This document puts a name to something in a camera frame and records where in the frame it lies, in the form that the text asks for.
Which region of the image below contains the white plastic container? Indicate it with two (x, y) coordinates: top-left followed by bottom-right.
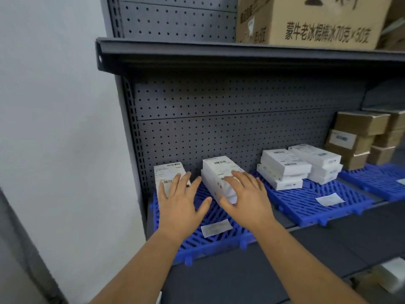
(377, 258), (405, 294)

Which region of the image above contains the blue plastic grid mat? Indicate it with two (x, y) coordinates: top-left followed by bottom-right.
(250, 169), (376, 227)
(339, 163), (405, 203)
(149, 180), (257, 267)

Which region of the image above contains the stack of small brown cartons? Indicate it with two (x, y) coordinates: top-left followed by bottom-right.
(324, 107), (405, 171)

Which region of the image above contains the person's left forearm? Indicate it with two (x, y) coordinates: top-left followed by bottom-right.
(89, 229), (178, 304)

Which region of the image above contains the dark grey metal shelf unit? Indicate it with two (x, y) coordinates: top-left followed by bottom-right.
(96, 0), (405, 304)

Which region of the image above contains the person's right forearm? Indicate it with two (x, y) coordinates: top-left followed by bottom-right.
(252, 218), (369, 304)

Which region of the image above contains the large printed cardboard box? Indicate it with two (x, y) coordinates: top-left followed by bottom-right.
(236, 0), (393, 50)

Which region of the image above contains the person's right hand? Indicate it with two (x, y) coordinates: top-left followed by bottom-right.
(219, 170), (276, 233)

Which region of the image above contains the pile of white packages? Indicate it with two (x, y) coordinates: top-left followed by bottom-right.
(256, 144), (344, 191)

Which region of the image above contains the plain brown cardboard box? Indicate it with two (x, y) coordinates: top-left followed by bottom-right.
(376, 0), (405, 51)

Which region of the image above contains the person's left hand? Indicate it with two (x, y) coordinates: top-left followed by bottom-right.
(157, 172), (213, 243)

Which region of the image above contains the white product box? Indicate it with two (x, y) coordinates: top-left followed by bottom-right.
(202, 156), (246, 194)
(154, 162), (191, 207)
(201, 170), (238, 205)

